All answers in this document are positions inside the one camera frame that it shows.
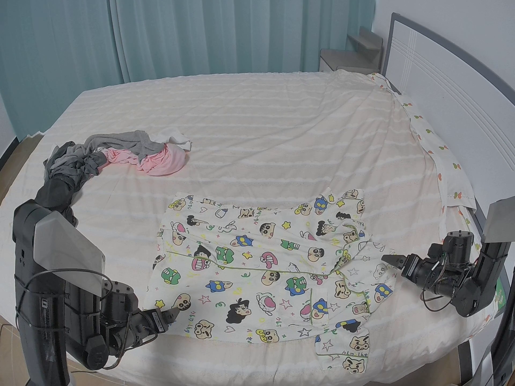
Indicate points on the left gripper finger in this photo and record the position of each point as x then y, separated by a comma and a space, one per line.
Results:
174, 315

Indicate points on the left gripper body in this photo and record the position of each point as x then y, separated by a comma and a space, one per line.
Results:
151, 323

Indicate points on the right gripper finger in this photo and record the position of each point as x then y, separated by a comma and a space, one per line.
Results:
396, 258
399, 266

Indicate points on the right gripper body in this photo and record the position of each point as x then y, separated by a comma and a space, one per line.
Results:
422, 274

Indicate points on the white printed pyjama top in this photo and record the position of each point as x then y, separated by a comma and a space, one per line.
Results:
261, 263

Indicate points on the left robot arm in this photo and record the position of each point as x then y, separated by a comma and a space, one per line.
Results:
40, 296

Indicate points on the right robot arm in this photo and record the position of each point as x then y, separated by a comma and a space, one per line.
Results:
478, 280

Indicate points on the pile of clothes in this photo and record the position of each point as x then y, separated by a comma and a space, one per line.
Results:
161, 163

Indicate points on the bed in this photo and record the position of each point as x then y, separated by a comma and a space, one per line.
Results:
261, 115

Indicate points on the white printed pillow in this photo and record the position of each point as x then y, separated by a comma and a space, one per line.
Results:
438, 151

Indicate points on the grey bedside table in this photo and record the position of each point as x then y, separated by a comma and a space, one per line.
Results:
350, 56

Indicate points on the blue-green curtain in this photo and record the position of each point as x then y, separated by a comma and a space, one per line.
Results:
52, 46
241, 22

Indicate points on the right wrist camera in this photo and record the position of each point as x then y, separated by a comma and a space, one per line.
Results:
435, 251

